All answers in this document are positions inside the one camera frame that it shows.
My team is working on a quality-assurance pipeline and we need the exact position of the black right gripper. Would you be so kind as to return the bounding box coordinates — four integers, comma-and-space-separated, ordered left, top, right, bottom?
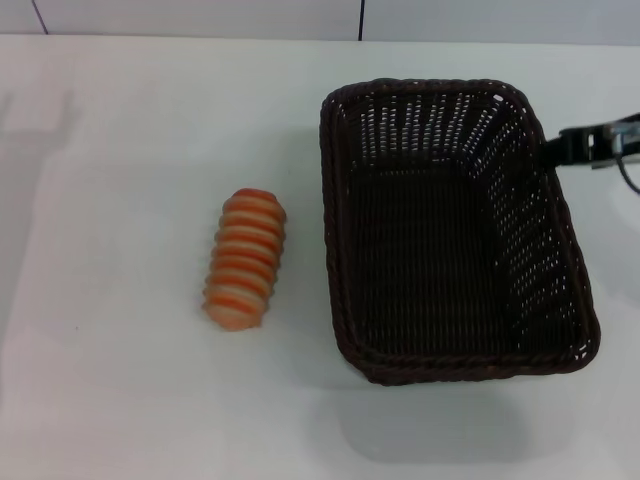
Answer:
538, 113, 640, 171

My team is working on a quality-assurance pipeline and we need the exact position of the orange striped bread loaf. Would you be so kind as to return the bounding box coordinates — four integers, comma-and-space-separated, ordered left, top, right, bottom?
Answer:
200, 187, 289, 333

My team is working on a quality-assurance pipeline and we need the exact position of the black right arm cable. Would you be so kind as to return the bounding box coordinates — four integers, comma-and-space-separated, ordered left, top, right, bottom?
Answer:
616, 155, 640, 195

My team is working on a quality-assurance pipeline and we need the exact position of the dark brown woven basket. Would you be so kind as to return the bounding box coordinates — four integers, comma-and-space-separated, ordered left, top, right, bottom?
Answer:
319, 77, 603, 388

